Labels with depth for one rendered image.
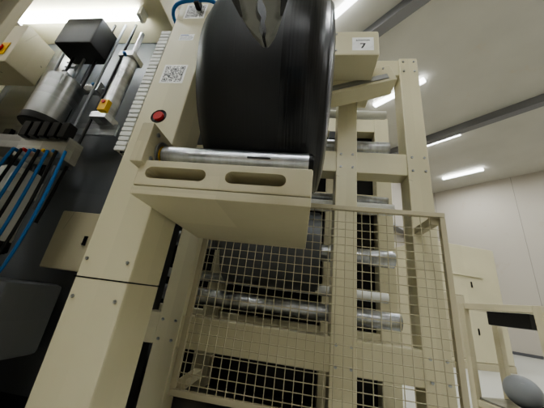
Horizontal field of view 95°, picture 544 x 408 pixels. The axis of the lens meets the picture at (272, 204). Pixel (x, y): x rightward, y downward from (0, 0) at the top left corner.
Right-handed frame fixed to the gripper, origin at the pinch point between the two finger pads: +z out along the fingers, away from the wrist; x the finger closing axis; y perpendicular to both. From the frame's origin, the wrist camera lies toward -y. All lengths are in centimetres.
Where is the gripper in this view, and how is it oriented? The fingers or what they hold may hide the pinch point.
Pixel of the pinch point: (264, 40)
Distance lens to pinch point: 48.1
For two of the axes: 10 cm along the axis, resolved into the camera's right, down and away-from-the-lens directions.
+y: 1.3, -8.7, 4.7
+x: -9.9, -0.8, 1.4
